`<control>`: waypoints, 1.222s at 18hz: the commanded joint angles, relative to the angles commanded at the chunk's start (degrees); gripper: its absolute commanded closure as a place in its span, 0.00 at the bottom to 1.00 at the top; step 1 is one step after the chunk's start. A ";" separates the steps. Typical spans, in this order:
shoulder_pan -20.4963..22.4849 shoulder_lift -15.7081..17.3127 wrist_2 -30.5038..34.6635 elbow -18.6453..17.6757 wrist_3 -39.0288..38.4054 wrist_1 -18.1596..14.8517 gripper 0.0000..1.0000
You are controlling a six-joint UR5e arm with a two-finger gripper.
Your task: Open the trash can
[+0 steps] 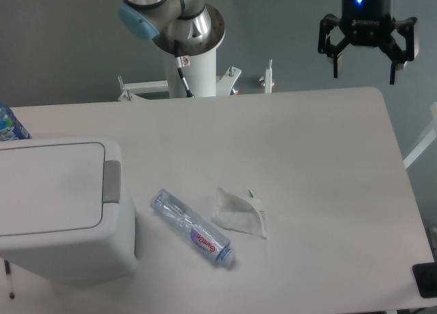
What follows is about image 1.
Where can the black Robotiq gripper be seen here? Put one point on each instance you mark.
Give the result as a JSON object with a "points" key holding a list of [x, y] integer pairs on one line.
{"points": [[368, 17]]}

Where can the white push-button trash can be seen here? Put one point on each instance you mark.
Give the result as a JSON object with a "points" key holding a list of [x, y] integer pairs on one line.
{"points": [[66, 214]]}

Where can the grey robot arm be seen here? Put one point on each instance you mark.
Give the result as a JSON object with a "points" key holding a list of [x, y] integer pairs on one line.
{"points": [[147, 19]]}

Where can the white right base leg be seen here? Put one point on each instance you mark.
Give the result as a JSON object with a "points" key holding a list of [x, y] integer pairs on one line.
{"points": [[266, 81]]}

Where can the white base leg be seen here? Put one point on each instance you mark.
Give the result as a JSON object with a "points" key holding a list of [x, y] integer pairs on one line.
{"points": [[266, 81], [131, 91], [226, 84]]}

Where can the white middle base leg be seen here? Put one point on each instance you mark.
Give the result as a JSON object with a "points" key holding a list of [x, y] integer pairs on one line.
{"points": [[226, 84]]}

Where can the crumpled white plastic wrapper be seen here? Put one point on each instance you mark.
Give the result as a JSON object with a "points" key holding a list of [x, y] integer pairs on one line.
{"points": [[243, 212]]}

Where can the white left base leg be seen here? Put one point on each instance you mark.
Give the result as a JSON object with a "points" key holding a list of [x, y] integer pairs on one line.
{"points": [[131, 91]]}

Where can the black device at table edge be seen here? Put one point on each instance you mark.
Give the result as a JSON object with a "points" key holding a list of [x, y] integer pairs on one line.
{"points": [[425, 277]]}

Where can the clear plastic water bottle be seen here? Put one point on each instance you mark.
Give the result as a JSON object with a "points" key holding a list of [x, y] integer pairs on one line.
{"points": [[196, 230]]}

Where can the blue labelled drink bottle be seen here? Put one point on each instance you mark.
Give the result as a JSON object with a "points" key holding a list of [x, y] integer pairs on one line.
{"points": [[11, 128]]}

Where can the black and white pen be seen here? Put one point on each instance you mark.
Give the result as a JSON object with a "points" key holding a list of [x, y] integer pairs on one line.
{"points": [[8, 274]]}

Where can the white frame at right edge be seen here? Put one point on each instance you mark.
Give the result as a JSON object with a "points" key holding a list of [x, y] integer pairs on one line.
{"points": [[423, 141]]}

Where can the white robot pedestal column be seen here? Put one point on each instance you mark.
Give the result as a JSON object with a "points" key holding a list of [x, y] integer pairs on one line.
{"points": [[197, 72]]}

